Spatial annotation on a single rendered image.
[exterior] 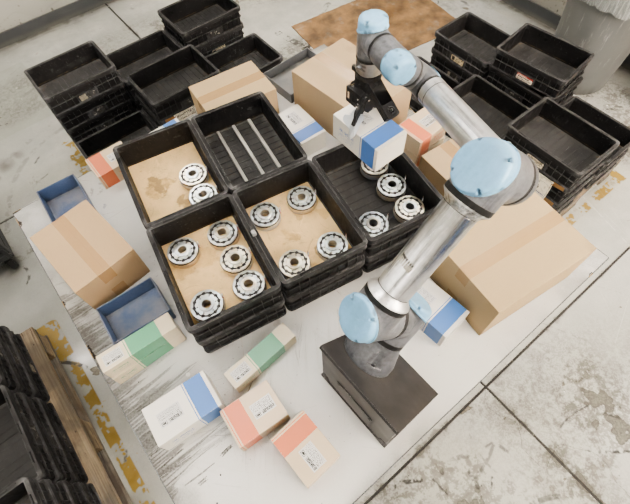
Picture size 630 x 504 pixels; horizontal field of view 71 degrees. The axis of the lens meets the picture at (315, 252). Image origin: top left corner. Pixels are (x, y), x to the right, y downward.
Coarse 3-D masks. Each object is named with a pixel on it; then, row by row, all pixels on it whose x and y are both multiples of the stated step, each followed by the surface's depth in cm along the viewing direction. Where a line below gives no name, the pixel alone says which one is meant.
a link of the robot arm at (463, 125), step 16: (416, 80) 110; (432, 80) 109; (416, 96) 113; (432, 96) 108; (448, 96) 106; (432, 112) 109; (448, 112) 105; (464, 112) 103; (448, 128) 105; (464, 128) 102; (480, 128) 100; (464, 144) 102; (512, 144) 97
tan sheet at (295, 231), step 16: (288, 192) 159; (288, 208) 156; (320, 208) 155; (288, 224) 152; (304, 224) 152; (320, 224) 152; (272, 240) 149; (288, 240) 149; (304, 240) 149; (272, 256) 146
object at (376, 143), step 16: (336, 112) 136; (336, 128) 139; (368, 128) 132; (384, 128) 132; (400, 128) 132; (352, 144) 136; (368, 144) 129; (384, 144) 129; (400, 144) 134; (368, 160) 134; (384, 160) 134
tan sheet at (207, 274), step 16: (208, 240) 150; (240, 240) 150; (208, 256) 147; (176, 272) 144; (192, 272) 144; (208, 272) 144; (224, 272) 144; (192, 288) 141; (208, 288) 141; (224, 288) 141; (208, 304) 138
